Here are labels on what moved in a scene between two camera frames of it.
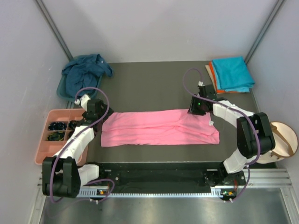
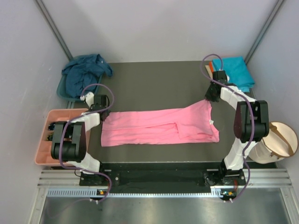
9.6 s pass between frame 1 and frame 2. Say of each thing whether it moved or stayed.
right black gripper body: moved
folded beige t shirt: stayed
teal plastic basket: stayed
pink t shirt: stayed
